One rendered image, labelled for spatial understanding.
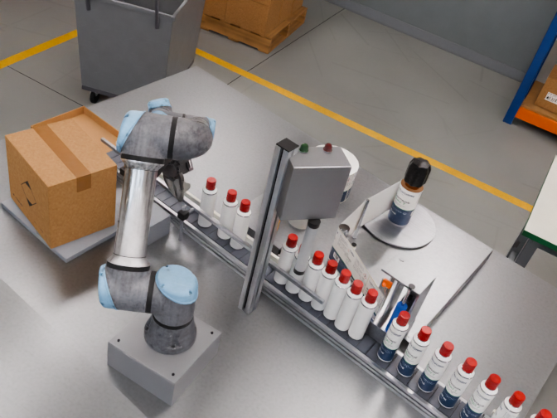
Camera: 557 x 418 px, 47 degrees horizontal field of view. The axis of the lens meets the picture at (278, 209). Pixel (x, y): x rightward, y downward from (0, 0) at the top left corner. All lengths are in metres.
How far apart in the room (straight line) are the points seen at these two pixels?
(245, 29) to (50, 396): 4.01
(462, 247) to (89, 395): 1.48
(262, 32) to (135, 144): 3.73
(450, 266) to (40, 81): 3.17
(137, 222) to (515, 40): 4.89
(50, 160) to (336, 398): 1.16
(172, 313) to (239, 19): 3.91
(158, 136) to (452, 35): 4.85
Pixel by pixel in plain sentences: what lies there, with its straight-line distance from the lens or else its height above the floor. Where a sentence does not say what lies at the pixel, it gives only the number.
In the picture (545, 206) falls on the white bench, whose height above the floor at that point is 0.80.
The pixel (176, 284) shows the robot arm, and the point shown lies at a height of 1.16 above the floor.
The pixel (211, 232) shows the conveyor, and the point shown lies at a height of 0.88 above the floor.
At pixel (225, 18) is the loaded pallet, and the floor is 0.17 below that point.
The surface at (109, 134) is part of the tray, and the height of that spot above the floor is 0.83.
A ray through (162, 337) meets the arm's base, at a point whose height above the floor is 0.99.
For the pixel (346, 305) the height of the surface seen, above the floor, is 1.00.
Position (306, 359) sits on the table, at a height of 0.83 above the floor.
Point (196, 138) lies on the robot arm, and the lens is 1.74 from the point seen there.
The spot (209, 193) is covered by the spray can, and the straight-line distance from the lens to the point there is 2.23.
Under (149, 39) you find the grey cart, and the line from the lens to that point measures 4.05.
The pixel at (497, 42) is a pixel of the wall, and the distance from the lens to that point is 6.25.
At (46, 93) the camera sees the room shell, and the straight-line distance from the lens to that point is 4.62.
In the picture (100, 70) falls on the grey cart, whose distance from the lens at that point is 4.30.
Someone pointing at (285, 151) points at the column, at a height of 1.49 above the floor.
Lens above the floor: 2.47
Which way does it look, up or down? 40 degrees down
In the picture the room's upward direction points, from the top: 14 degrees clockwise
